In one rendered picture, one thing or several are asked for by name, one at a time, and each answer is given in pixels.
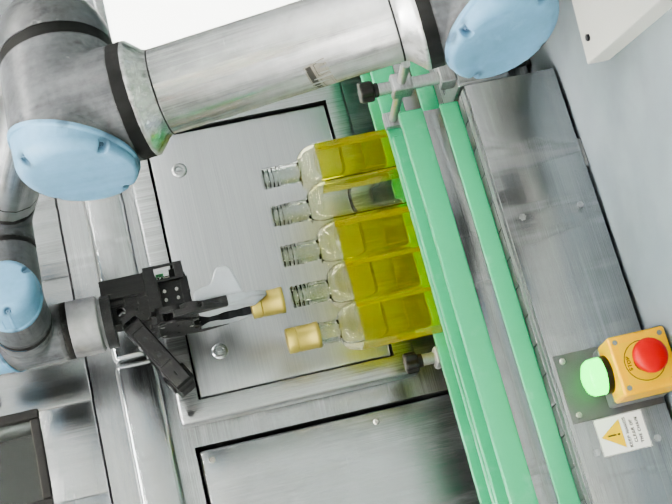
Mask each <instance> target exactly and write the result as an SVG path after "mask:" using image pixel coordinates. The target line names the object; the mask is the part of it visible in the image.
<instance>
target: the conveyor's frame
mask: <svg viewBox="0 0 672 504"><path fill-rule="evenodd" d="M507 72H508V77H507V78H502V79H497V80H492V81H487V82H482V83H477V84H472V85H467V86H465V87H464V88H465V89H462V91H461V96H462V100H463V103H464V106H465V110H466V113H467V116H468V119H469V123H470V126H471V129H472V132H473V136H474V139H475V142H476V145H477V149H478V152H479V155H480V158H481V162H482V165H483V168H484V171H485V175H486V178H487V181H488V184H489V188H490V191H491V194H492V197H493V201H494V204H495V207H496V210H497V214H498V217H499V220H500V223H501V227H502V230H503V233H504V236H505V240H506V243H507V246H508V249H509V253H510V256H511V259H512V262H513V266H514V269H515V272H516V275H517V279H518V282H519V285H520V288H521V292H522V295H523V298H524V301H525V305H526V308H527V311H528V314H529V318H530V321H531V324H532V327H533V331H534V334H535V337H536V340H537V345H538V347H539V350H540V353H541V357H542V360H543V363H544V366H545V370H546V373H547V374H546V375H547V376H548V380H549V383H550V386H551V389H552V393H553V396H554V399H555V402H556V406H557V409H558V412H559V415H560V419H561V422H562V425H563V428H564V432H565V436H566V438H567V441H568V445H569V448H570V451H571V454H572V458H573V461H574V464H575V467H576V471H577V474H578V477H579V480H580V484H581V487H582V490H583V493H584V497H585V499H583V500H586V503H587V504H672V420H671V417H670V414H669V411H668V408H667V405H666V402H665V403H662V404H657V405H653V406H649V407H645V408H641V409H636V410H632V411H628V412H624V413H620V414H616V415H611V416H607V417H603V418H599V419H595V420H591V421H586V422H582V423H578V424H574V425H573V423H572V420H571V417H570V413H569V410H568V407H567V404H566V401H565V397H564V394H563V391H562V388H561V384H560V381H559V378H558V375H557V372H556V368H555V365H554V362H553V359H552V356H557V355H561V354H565V353H570V352H574V351H578V350H583V349H587V348H591V347H595V346H600V345H601V344H602V343H603V342H604V341H605V340H606V339H607V338H610V337H615V336H619V335H623V334H628V333H632V332H636V331H641V328H640V325H639V322H638V319H637V316H636V313H635V310H634V307H633V304H632V301H631V298H630V295H629V292H628V289H627V286H626V283H625V280H624V277H623V274H622V271H621V268H620V265H619V262H618V259H617V256H616V253H615V250H614V247H613V244H612V241H611V238H610V236H609V233H608V230H607V227H606V224H605V221H604V218H603V215H602V212H601V209H600V206H599V203H598V200H597V197H596V194H595V191H594V188H593V185H592V182H591V179H590V176H589V173H588V170H587V169H588V167H589V161H588V159H587V156H586V153H585V150H584V147H583V144H582V141H581V138H578V139H577V137H576V134H575V131H574V128H573V125H572V122H571V119H570V116H569V114H568V111H567V108H566V105H565V102H564V99H563V96H562V93H561V90H560V87H559V84H558V81H557V78H556V75H555V72H554V69H553V68H552V69H547V70H542V71H537V72H532V73H529V72H528V69H527V66H523V67H518V68H513V69H511V70H509V71H507ZM546 375H545V376H546ZM565 436H564V437H565ZM564 437H563V438H564ZM575 467H574V468H575ZM574 468H572V469H574ZM572 469H571V470H572ZM583 500H581V501H583ZM581 501H580V502H581Z"/></svg>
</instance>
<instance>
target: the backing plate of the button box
mask: <svg viewBox="0 0 672 504"><path fill-rule="evenodd" d="M599 347H600V346H595V347H591V348H587V349H583V350H578V351H574V352H570V353H565V354H561V355H557V356H552V359H553V362H554V365H555V368H556V372H557V375H558V378H559V381H560V384H561V388H562V391H563V394H564V397H565V401H566V404H567V407H568V410H569V413H570V417H571V420H572V423H573V425H574V424H578V423H582V422H586V421H591V420H595V419H599V418H603V417H607V416H611V415H616V414H620V413H624V412H628V411H632V410H636V409H641V408H645V407H649V406H653V405H657V404H662V403H665V400H664V397H659V398H655V399H650V400H646V401H642V402H638V403H634V404H629V405H625V406H621V407H617V408H610V407H609V405H608V402H607V399H606V396H605V395H600V396H593V395H590V394H588V392H587V391H586V389H585V388H584V386H583V384H582V381H581V365H582V364H583V363H584V362H585V361H586V360H589V359H593V353H594V352H595V351H596V350H597V349H598V348H599Z"/></svg>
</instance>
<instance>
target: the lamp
mask: <svg viewBox="0 0 672 504"><path fill-rule="evenodd" d="M581 381H582V384H583V386H584V388H585V389H586V391H587V392H588V394H590V395H593V396H600V395H608V394H612V393H614V391H615V378H614V373H613V370H612V367H611V364H610V362H609V361H608V359H607V358H606V357H605V356H598V357H596V358H593V359H589V360H586V361H585V362H584V363H583V364H582V365H581Z"/></svg>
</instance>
